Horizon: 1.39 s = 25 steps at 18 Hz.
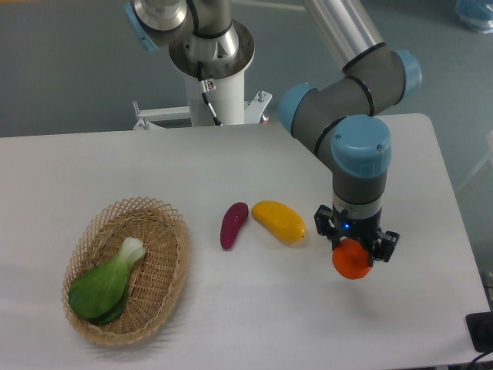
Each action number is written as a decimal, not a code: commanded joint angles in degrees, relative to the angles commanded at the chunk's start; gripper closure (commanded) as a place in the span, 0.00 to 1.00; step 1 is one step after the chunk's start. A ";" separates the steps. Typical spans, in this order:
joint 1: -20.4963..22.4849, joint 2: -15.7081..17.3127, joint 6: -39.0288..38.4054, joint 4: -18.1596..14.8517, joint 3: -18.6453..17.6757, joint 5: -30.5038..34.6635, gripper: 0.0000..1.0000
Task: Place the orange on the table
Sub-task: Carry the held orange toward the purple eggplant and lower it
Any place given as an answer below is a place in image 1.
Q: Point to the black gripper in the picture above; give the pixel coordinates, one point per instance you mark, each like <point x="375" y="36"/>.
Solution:
<point x="336" y="225"/>

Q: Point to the orange fruit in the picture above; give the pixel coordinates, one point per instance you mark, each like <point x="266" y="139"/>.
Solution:
<point x="350" y="260"/>

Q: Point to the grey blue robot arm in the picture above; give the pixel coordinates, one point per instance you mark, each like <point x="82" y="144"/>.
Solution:
<point x="339" y="124"/>

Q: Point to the yellow mango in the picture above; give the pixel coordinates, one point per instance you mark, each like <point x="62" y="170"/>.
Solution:
<point x="283" y="222"/>

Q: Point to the purple eggplant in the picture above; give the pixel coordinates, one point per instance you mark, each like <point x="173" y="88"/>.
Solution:
<point x="233" y="220"/>

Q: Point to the black device at edge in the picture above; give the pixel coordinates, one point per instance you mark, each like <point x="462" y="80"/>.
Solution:
<point x="480" y="330"/>

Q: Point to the woven wicker basket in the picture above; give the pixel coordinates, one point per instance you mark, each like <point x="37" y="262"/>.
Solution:
<point x="156" y="279"/>

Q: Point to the blue bag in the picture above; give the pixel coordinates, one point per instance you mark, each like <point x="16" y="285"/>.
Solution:
<point x="475" y="14"/>

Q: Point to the green bok choy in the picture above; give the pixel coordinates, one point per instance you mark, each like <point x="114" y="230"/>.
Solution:
<point x="99" y="295"/>

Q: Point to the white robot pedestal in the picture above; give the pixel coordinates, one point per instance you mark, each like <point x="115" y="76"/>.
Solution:
<point x="213" y="71"/>

